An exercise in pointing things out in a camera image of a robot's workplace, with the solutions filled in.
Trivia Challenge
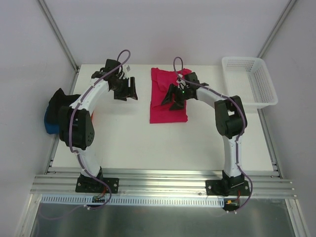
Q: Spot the pink t shirt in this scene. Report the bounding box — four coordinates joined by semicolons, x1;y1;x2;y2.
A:
150;68;188;123

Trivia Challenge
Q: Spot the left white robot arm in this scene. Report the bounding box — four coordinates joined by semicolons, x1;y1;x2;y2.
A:
58;59;138;192

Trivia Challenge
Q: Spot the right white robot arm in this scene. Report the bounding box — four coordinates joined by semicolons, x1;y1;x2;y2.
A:
161;72;247;196

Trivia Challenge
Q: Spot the black folded t shirt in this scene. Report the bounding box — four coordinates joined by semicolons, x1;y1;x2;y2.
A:
44;88;80;124

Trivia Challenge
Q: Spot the white plastic basket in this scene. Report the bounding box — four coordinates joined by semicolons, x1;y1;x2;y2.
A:
222;56;278;113

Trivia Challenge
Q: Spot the blue folded t shirt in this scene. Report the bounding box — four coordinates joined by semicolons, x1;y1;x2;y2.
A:
44;106;59;134

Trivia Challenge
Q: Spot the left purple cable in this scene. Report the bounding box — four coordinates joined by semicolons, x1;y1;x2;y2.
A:
38;49;131;220

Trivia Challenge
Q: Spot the purple cable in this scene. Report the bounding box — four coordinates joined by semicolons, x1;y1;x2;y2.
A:
38;49;131;220
172;56;254;215

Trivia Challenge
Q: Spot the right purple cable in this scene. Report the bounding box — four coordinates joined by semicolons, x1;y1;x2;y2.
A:
172;56;254;215

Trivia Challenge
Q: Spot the aluminium mounting rail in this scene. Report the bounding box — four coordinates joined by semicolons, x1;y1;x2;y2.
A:
30;167;298;199

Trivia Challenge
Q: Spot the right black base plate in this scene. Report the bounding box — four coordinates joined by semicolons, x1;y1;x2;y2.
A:
205;180;250;197

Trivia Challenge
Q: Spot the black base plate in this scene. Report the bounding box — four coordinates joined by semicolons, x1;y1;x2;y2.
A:
205;180;250;197
75;175;119;194

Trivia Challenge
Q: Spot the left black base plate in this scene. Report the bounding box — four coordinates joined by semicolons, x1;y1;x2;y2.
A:
75;175;119;194

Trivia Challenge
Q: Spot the white slotted cable duct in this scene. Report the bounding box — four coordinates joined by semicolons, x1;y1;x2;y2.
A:
41;195;224;208

